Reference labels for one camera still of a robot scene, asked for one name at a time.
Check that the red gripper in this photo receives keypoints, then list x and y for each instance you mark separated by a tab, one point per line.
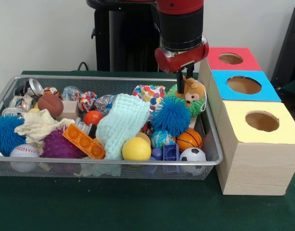
186	59

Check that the brown monkey plush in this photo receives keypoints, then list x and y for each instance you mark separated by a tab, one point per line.
194	92

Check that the green fuzzy ball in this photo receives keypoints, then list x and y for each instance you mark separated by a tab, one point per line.
198	107

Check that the blue fuzzy ball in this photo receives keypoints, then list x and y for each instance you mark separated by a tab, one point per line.
170	116
5	134

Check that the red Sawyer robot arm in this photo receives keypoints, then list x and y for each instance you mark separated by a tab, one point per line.
181	24

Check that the wooden box with three holes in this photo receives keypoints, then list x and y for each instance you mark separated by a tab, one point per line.
255	168

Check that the shallow clear mesh bin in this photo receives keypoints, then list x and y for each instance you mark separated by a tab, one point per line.
65	169

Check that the small orange basketball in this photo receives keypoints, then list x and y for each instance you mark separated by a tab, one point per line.
188	139

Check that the black and white soccer ball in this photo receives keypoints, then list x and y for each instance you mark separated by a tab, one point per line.
193	155

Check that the mint green knitted cloth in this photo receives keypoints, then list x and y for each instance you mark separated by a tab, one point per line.
121	122

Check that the yellow ball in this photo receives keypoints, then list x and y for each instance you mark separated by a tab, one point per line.
136	149

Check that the multicoloured knotted fabric toy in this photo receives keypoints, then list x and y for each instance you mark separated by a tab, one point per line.
87	101

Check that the black upright panel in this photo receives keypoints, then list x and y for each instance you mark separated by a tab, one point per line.
290	48

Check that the dark green table cloth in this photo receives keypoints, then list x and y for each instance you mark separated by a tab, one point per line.
294	87
138	207

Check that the orange plastic block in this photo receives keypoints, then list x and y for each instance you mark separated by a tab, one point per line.
83	142

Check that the brown toy football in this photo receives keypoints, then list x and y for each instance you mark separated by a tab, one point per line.
50	104

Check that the purple spiky ball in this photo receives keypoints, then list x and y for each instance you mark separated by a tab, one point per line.
56	145

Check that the white baseball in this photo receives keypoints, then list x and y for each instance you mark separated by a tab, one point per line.
23	151

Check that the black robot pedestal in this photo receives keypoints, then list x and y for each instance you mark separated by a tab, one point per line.
123	36

